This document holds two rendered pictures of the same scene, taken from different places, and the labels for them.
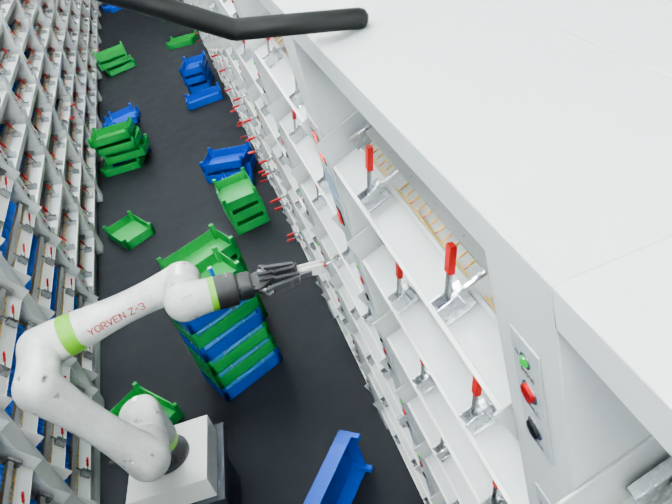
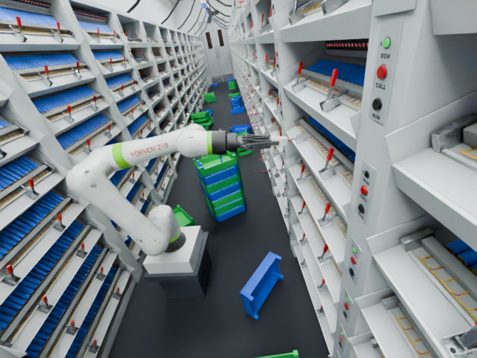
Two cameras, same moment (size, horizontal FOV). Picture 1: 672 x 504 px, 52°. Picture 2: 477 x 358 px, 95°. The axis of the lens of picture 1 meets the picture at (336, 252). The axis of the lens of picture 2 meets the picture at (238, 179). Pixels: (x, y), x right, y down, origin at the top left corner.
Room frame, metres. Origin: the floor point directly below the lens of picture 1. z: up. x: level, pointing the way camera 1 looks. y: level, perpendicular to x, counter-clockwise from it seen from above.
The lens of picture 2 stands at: (0.69, 0.14, 1.28)
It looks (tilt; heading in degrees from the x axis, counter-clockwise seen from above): 31 degrees down; 9
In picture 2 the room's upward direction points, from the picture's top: 12 degrees counter-clockwise
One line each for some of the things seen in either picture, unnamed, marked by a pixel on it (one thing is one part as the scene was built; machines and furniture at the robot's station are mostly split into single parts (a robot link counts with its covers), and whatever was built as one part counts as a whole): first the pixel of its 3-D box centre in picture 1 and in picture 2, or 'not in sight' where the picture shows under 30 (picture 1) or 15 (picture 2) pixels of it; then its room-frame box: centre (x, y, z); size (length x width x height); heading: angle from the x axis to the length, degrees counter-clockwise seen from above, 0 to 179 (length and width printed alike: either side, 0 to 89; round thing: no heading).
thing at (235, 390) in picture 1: (241, 363); (226, 207); (2.24, 0.55, 0.04); 0.30 x 0.20 x 0.08; 118
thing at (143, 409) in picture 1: (148, 428); (163, 224); (1.55, 0.73, 0.52); 0.16 x 0.13 x 0.19; 8
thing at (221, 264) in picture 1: (199, 281); (214, 161); (2.24, 0.55, 0.52); 0.30 x 0.20 x 0.08; 118
